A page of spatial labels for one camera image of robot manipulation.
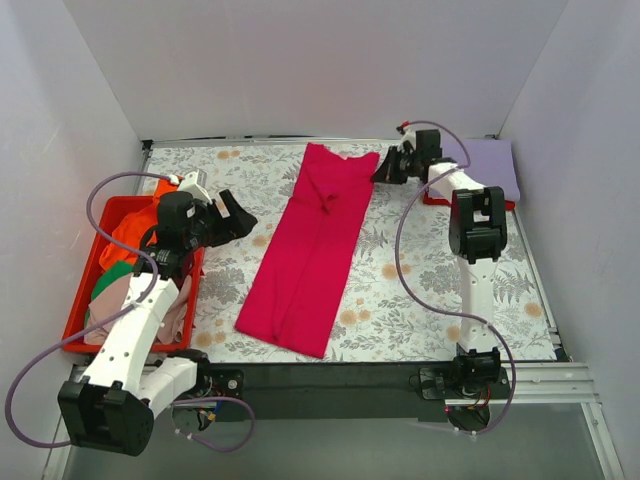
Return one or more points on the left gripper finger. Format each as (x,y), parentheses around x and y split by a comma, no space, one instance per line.
(227,205)
(237,225)

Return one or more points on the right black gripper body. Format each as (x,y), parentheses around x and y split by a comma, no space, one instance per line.
(395,163)

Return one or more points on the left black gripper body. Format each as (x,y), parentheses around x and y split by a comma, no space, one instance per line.
(220,220)

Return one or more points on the magenta t-shirt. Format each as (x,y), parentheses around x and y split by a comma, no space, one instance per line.
(295,296)

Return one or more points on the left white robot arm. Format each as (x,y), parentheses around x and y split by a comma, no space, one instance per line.
(113,406)

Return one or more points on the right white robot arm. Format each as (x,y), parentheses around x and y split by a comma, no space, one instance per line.
(477,238)

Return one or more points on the orange t-shirt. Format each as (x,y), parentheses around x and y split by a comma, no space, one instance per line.
(127,219)

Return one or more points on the red plastic bin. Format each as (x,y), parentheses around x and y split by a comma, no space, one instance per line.
(93,271)

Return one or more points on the folded lavender t-shirt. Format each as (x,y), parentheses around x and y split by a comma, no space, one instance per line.
(492,164)

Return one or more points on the green t-shirt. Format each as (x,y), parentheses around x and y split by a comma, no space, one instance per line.
(110,280)

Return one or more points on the folded red t-shirt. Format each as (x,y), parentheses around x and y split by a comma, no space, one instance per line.
(428,199)

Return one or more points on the beige pink t-shirt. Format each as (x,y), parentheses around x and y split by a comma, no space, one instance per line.
(171,329)

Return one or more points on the floral patterned table mat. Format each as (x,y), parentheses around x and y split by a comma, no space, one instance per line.
(403,292)

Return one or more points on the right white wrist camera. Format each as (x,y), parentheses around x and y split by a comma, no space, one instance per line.
(408,137)

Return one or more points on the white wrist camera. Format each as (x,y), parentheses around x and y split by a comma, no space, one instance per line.
(408,137)
(194,183)

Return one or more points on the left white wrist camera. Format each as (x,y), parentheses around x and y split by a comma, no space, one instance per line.
(194,183)

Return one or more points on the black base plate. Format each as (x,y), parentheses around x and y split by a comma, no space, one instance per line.
(314,391)

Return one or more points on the aluminium frame rail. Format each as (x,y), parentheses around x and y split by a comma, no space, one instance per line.
(548,425)

